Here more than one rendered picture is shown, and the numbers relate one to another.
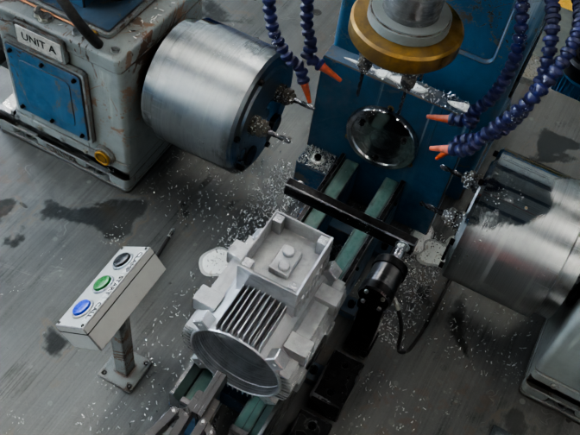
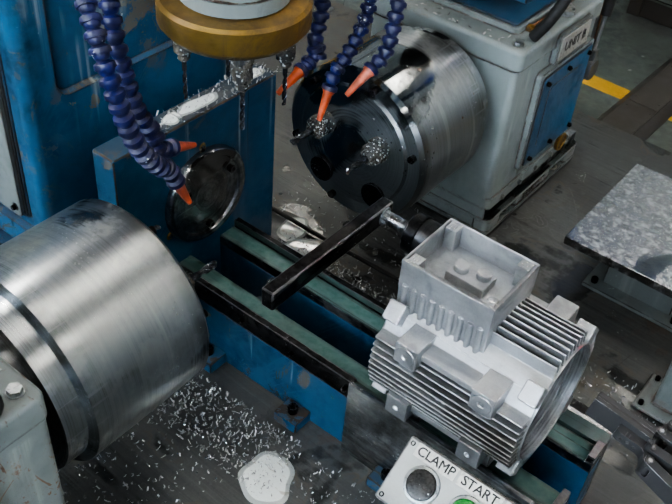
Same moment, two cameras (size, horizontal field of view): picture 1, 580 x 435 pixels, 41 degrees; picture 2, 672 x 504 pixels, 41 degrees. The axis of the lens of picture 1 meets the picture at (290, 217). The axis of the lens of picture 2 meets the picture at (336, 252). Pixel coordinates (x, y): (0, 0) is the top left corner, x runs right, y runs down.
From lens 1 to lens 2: 102 cm
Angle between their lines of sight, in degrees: 50
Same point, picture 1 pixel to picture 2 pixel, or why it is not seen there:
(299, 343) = (559, 308)
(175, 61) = (62, 322)
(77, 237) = not seen: outside the picture
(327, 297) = not seen: hidden behind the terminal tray
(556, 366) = (500, 175)
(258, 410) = (562, 429)
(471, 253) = (435, 146)
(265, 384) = (548, 400)
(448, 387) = not seen: hidden behind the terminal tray
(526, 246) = (452, 94)
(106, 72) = (22, 441)
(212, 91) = (141, 294)
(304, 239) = (431, 257)
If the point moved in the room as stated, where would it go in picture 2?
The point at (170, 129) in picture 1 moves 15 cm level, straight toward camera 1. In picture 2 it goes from (129, 408) to (270, 423)
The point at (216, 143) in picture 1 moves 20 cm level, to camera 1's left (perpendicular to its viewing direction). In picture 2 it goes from (194, 345) to (103, 489)
